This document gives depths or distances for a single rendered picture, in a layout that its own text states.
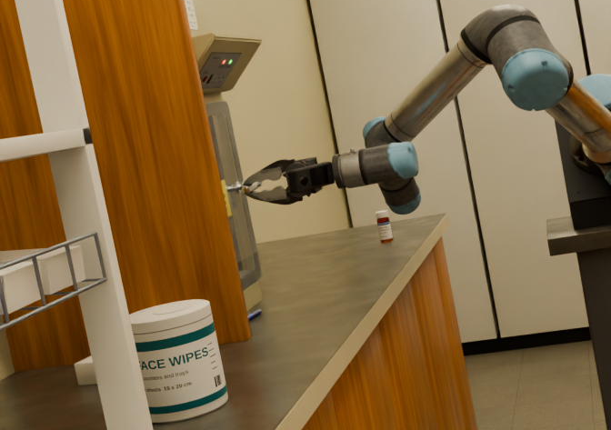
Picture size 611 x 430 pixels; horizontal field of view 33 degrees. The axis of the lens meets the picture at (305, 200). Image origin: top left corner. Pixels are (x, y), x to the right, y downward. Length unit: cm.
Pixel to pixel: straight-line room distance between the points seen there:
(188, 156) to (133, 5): 29
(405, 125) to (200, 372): 91
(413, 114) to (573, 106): 33
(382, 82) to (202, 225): 320
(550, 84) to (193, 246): 73
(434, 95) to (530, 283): 298
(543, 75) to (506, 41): 10
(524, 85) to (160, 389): 91
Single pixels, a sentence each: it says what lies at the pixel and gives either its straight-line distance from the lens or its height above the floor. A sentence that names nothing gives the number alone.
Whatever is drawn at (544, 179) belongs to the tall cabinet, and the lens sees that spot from 499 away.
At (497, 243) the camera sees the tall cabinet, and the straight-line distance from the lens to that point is 504.
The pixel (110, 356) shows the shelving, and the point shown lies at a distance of 114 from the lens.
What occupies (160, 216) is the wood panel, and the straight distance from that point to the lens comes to 193.
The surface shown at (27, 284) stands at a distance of 99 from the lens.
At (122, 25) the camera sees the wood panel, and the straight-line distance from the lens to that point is 194.
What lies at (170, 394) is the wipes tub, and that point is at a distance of 148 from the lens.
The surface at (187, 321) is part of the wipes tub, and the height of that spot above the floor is 108.
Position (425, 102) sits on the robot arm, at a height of 130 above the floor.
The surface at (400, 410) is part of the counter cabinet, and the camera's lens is 228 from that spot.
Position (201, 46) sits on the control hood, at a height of 149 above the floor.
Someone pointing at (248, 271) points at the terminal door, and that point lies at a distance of 222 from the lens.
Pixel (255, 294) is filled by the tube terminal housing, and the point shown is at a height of 96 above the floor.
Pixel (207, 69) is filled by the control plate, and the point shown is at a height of 145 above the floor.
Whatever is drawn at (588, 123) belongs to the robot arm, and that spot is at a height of 120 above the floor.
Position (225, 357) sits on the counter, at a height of 94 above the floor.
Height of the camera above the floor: 133
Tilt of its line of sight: 5 degrees down
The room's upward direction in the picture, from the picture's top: 11 degrees counter-clockwise
